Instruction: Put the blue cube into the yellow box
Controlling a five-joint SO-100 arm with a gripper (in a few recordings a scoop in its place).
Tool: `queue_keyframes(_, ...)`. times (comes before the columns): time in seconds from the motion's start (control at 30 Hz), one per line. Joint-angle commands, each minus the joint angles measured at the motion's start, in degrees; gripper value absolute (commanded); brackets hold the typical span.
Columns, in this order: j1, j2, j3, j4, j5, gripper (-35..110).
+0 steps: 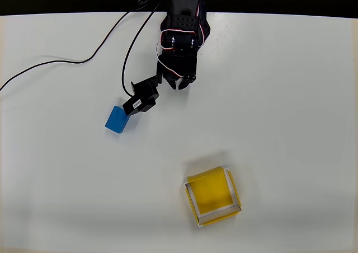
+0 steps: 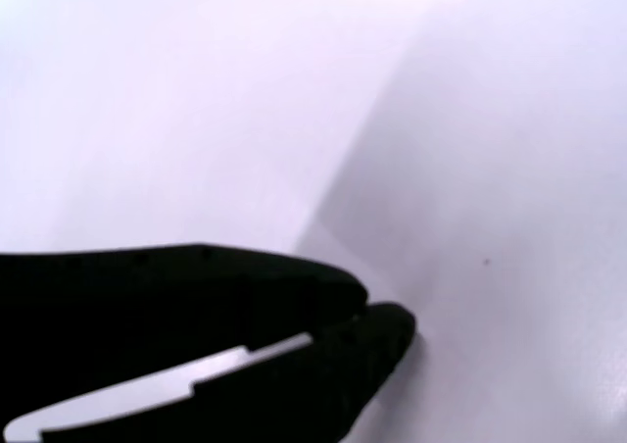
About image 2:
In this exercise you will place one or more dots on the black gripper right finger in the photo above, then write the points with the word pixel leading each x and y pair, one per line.
pixel 294 394

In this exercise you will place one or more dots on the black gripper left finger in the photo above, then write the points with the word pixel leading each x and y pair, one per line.
pixel 171 301

